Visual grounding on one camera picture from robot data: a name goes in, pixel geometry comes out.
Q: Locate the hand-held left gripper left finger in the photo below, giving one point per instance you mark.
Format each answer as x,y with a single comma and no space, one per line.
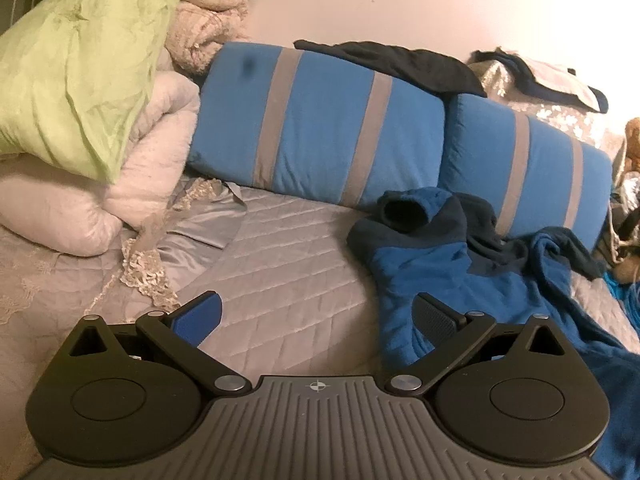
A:
200,317

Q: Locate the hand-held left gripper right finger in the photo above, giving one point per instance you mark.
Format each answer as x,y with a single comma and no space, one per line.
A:
432,317

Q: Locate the blue fleece jacket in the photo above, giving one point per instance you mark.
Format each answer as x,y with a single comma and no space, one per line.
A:
425,270

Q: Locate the lace trimmed satin cloth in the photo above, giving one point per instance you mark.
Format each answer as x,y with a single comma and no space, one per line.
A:
145,260

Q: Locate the grey quilted bedspread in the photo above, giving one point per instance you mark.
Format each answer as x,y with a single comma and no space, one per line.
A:
280,260

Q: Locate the white fluffy duvet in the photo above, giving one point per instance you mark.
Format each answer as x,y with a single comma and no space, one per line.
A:
145,160

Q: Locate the blue grey-striped pillow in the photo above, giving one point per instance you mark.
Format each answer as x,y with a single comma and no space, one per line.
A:
545,170
325,130

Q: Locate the turquoise cloth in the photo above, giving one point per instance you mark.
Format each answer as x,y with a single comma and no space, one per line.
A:
622,295

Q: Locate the brown fuzzy cushion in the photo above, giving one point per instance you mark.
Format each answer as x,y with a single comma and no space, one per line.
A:
629,269

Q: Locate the silver sequin cloth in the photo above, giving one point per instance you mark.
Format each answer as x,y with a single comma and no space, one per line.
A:
550,115

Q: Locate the black garment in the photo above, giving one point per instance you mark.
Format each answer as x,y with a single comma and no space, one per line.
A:
400,62

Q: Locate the brown plush toy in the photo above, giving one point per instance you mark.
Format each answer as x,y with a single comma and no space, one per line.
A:
634,145

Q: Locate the navy and white garment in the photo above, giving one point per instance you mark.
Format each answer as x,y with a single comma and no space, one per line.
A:
560,80

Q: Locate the light green pillow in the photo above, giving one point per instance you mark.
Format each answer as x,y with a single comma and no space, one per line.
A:
75,70

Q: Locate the beige knit blanket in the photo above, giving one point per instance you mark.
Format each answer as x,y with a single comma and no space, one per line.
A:
210,30

